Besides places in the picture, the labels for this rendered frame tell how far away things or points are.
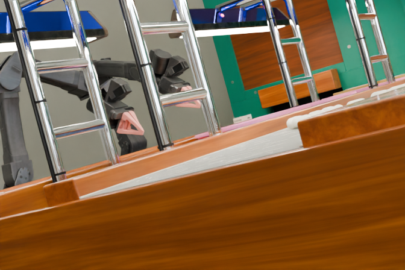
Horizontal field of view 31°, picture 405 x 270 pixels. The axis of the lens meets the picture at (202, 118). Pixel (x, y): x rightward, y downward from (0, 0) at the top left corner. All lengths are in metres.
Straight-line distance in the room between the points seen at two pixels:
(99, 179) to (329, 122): 0.34
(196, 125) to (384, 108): 3.15
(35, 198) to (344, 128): 0.71
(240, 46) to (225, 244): 2.11
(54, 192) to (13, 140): 1.18
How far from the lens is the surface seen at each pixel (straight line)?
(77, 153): 4.24
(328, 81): 2.59
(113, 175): 0.94
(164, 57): 2.34
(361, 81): 2.62
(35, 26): 1.55
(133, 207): 0.81
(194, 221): 0.76
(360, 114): 0.68
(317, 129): 0.70
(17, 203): 1.26
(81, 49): 1.42
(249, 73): 2.81
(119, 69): 2.49
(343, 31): 2.63
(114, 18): 4.02
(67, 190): 0.90
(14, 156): 2.07
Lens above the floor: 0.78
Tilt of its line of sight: 1 degrees up
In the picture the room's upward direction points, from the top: 15 degrees counter-clockwise
